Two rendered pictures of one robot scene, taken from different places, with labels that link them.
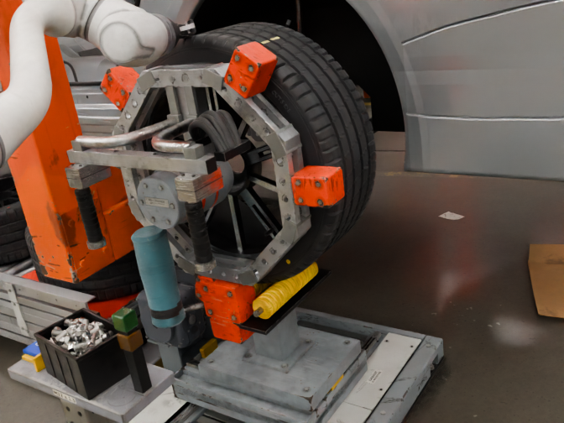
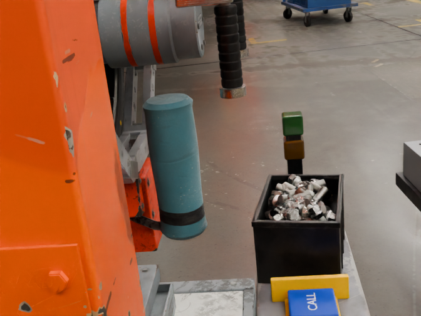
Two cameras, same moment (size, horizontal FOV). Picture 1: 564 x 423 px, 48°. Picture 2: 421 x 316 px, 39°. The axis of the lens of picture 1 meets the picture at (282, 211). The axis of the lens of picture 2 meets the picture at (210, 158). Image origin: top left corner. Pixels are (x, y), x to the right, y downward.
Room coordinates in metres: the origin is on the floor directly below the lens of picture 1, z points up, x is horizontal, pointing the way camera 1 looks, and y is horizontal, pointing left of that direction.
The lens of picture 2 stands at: (1.91, 1.25, 0.99)
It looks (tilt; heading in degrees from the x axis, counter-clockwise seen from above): 20 degrees down; 240
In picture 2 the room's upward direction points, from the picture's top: 6 degrees counter-clockwise
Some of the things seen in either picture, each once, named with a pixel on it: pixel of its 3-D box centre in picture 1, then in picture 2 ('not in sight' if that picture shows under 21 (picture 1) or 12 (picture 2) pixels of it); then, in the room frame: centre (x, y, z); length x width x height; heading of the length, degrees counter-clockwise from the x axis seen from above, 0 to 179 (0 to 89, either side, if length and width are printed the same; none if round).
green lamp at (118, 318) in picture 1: (125, 319); (292, 123); (1.21, 0.37, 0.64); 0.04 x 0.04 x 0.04; 54
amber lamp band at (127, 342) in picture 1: (130, 338); (294, 147); (1.21, 0.37, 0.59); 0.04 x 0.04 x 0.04; 54
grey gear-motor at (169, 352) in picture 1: (201, 309); not in sight; (1.89, 0.32, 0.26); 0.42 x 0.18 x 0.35; 144
